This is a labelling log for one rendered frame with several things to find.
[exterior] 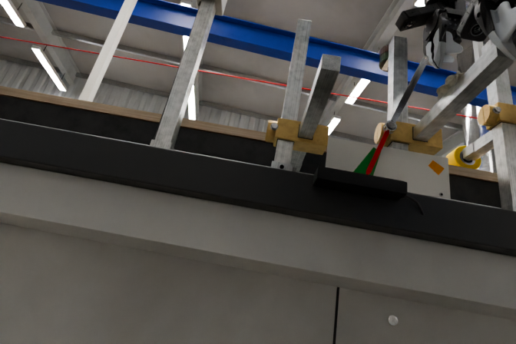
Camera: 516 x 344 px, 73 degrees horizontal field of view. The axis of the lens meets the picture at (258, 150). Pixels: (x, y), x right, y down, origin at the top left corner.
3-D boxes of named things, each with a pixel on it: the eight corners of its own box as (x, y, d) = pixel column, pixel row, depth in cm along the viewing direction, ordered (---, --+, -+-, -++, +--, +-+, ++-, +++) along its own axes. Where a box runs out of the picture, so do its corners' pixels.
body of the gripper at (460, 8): (474, 29, 78) (470, -9, 83) (436, 23, 78) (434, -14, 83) (455, 52, 85) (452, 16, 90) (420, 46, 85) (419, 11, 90)
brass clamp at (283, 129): (328, 145, 74) (330, 124, 76) (266, 133, 74) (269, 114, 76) (322, 157, 80) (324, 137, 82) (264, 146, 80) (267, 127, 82)
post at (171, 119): (169, 151, 73) (216, -1, 91) (146, 147, 73) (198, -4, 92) (173, 160, 77) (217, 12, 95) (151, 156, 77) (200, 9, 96)
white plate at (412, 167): (451, 201, 70) (448, 157, 74) (324, 178, 71) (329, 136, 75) (450, 202, 71) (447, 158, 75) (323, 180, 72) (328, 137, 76)
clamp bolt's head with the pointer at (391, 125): (374, 177, 70) (398, 123, 75) (362, 171, 70) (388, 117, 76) (370, 180, 72) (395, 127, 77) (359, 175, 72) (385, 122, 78)
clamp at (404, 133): (443, 148, 75) (441, 128, 77) (381, 137, 76) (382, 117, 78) (430, 158, 80) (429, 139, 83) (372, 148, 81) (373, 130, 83)
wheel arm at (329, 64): (340, 76, 53) (342, 54, 55) (319, 72, 53) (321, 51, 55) (299, 175, 93) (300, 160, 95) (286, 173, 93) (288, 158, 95)
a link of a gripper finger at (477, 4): (483, 28, 51) (477, -15, 54) (477, 35, 52) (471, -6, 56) (515, 33, 51) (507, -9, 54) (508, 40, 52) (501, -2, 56)
